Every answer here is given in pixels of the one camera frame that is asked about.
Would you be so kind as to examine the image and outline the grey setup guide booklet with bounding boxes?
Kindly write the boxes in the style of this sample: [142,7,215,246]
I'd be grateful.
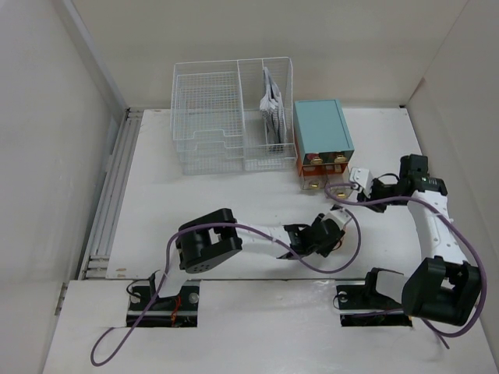
[260,67,287,144]

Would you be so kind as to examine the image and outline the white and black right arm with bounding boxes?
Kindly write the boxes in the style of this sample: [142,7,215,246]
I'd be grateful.
[355,154,482,326]

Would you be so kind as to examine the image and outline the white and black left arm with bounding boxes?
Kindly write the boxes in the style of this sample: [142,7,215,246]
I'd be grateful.
[147,207,352,309]

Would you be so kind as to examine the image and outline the teal mini drawer cabinet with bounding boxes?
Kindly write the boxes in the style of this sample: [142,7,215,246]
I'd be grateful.
[293,99,355,176]

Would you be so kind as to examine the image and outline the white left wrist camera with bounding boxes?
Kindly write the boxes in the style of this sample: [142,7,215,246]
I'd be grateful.
[317,208,352,233]

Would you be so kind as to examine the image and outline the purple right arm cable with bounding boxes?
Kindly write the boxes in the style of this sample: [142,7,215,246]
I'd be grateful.
[324,179,488,350]

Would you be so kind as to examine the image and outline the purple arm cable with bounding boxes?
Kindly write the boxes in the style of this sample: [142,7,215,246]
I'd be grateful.
[91,208,362,367]
[324,179,488,350]

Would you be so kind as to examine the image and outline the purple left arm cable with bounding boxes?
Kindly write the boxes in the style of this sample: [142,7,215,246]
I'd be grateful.
[91,208,362,367]

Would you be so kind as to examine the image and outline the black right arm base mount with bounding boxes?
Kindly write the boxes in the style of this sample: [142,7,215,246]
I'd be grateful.
[333,267,412,327]

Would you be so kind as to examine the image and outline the white wire mesh organizer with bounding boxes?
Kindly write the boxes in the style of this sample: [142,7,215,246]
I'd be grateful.
[170,57,297,175]

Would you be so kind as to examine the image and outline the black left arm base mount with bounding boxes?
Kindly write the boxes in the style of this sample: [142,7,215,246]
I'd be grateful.
[126,273,200,328]

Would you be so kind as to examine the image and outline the aluminium rail frame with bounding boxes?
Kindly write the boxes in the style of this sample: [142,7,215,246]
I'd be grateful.
[76,108,143,281]

